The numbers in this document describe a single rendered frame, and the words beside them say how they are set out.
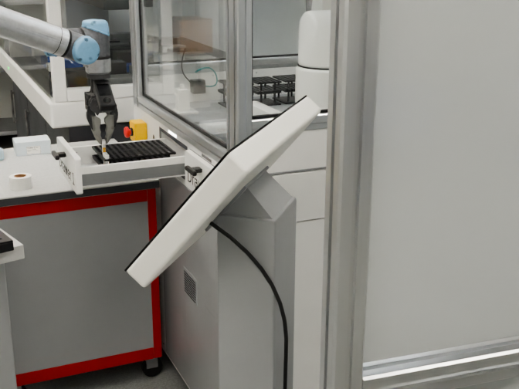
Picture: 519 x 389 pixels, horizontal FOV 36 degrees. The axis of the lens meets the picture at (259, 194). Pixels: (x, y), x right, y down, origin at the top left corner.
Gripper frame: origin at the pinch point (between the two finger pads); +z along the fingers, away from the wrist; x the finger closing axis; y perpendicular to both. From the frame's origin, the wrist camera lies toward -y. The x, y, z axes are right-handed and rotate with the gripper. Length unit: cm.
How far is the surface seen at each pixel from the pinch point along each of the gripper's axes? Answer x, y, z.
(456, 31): -3, -161, -49
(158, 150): -17.1, 0.6, 4.9
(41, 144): 10, 62, 15
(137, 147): -11.8, 5.4, 4.8
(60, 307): 14, 15, 60
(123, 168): -3.4, -8.3, 7.0
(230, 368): -2, -97, 26
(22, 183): 22.4, 19.4, 16.4
